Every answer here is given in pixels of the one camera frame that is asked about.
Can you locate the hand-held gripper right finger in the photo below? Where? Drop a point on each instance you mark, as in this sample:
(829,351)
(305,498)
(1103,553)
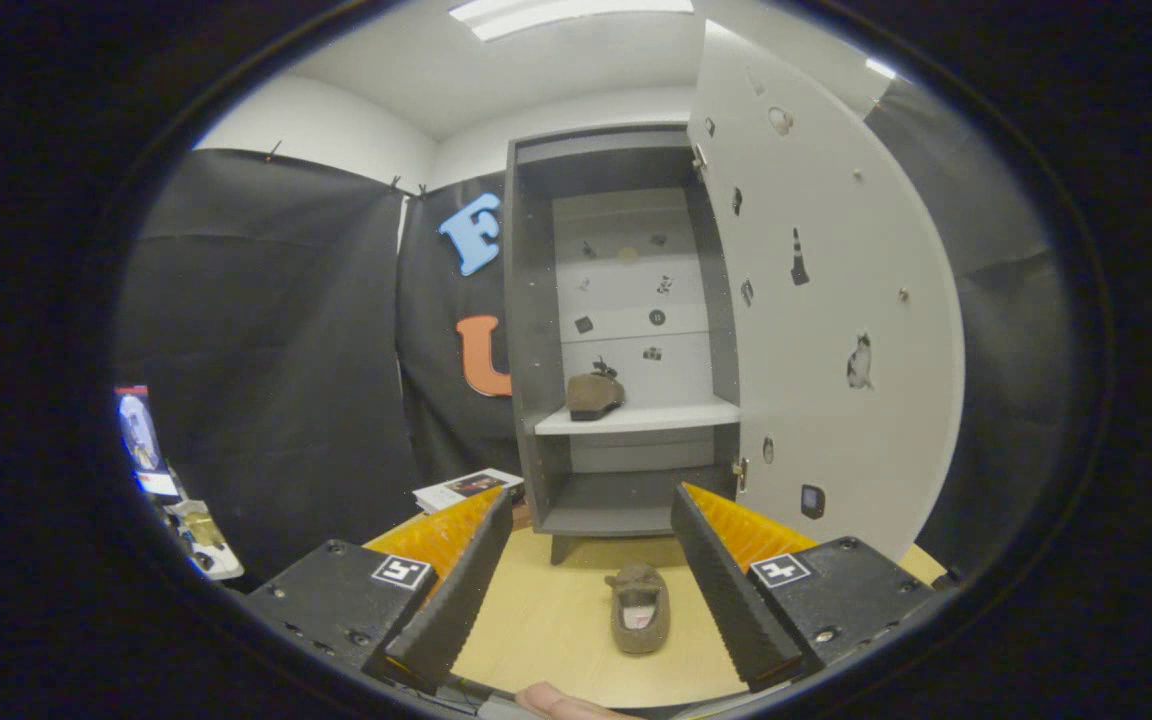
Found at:
(716,580)

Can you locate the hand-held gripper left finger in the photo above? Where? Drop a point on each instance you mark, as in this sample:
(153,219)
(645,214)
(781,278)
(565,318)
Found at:
(471,580)

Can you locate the brown fluffy slipper shoe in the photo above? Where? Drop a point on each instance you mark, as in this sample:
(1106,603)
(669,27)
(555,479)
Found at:
(591,393)
(638,582)

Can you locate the white shoe cabinet door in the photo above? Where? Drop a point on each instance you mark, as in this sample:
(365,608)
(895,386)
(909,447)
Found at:
(826,400)

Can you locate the grey shoe cabinet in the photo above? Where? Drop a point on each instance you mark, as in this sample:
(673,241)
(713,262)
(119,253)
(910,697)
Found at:
(533,330)

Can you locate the printed magazine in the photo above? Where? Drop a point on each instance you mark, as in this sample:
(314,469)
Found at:
(461,488)

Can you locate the black backdrop cloth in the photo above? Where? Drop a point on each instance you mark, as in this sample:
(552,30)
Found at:
(266,350)

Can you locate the blue and white packet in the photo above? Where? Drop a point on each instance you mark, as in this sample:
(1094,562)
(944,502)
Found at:
(141,430)

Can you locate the small ceiling light panel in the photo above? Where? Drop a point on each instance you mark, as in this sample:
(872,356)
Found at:
(880,68)

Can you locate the long ceiling light panel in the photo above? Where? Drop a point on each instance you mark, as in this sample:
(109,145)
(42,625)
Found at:
(566,12)

